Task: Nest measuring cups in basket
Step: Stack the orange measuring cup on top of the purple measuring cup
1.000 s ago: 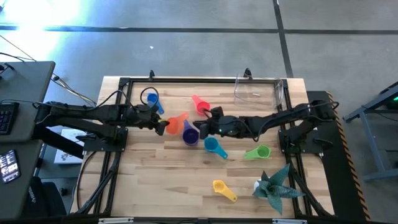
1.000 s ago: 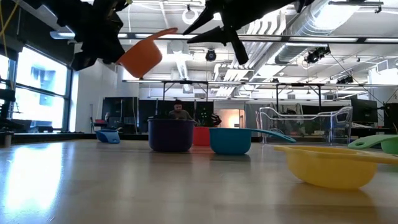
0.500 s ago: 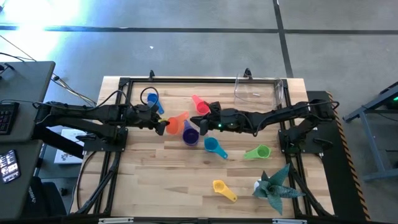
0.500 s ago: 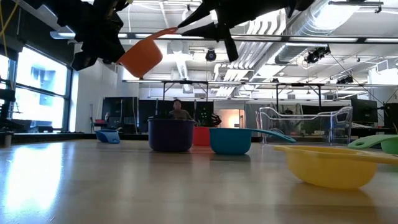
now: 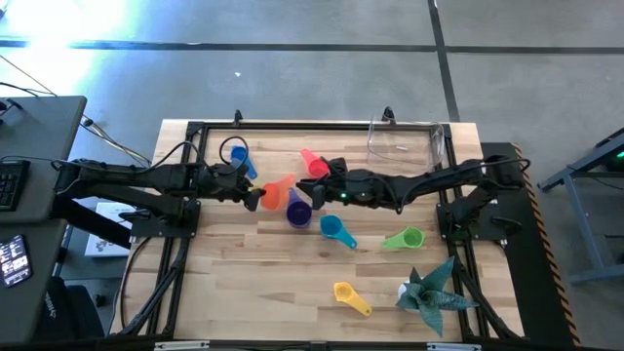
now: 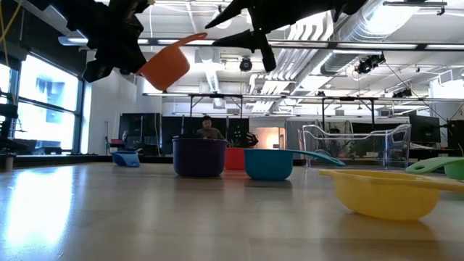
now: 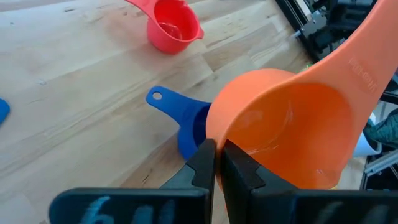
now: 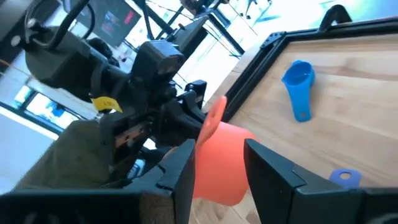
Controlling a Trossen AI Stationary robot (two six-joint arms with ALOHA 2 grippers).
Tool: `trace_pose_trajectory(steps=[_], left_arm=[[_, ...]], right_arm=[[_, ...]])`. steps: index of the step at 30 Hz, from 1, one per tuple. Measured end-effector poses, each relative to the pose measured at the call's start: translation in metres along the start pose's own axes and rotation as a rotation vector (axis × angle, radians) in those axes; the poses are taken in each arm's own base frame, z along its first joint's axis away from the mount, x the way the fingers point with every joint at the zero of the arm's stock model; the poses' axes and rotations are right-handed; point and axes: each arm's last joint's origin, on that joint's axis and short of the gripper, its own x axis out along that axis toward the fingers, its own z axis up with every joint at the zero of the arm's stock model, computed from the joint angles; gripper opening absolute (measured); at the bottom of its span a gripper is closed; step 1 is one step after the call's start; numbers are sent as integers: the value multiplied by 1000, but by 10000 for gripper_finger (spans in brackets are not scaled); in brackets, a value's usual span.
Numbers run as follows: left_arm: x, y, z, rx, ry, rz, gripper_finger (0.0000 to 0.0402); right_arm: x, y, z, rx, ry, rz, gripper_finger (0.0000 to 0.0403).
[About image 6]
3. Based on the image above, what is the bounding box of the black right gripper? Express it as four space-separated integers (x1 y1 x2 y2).
204 0 369 73

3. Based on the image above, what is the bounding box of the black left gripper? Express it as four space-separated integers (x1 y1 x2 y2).
65 0 152 83

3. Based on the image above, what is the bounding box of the orange measuring cup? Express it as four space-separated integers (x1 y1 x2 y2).
136 32 208 91

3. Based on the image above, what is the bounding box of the small light blue measuring cup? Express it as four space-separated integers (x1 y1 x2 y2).
111 150 141 168

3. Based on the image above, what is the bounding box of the dark blue measuring cup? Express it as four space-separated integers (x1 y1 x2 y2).
172 137 228 178

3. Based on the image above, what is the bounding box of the red measuring cup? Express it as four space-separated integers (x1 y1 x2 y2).
224 147 247 170

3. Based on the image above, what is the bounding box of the teal blue measuring cup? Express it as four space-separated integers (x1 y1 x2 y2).
243 148 346 181

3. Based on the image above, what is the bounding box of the yellow measuring cup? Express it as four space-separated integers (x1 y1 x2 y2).
318 169 464 221

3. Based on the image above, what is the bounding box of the green measuring cup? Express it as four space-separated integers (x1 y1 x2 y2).
405 156 464 181

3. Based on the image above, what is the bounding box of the clear plastic basket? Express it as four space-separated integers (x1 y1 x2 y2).
302 124 413 170

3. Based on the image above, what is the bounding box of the long ceiling light bar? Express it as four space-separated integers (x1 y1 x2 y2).
57 35 90 46

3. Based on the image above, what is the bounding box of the large bright window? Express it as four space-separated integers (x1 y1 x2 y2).
14 54 86 153

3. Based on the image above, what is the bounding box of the person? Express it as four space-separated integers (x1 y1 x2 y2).
195 115 226 141

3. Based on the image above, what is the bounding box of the black computer monitor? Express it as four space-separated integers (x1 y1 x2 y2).
409 115 442 144

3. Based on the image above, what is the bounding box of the black background table frame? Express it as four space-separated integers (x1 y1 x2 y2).
320 96 376 131
184 92 244 141

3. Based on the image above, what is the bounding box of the black aluminium table frame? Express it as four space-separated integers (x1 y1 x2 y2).
14 154 309 167

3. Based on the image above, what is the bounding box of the yellow hanging cable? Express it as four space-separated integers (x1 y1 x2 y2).
0 0 22 66

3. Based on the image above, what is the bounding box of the silver ceiling air duct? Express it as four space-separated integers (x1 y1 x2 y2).
320 0 421 75

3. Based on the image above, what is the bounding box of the black ceiling camera cluster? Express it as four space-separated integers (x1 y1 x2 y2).
355 53 385 75

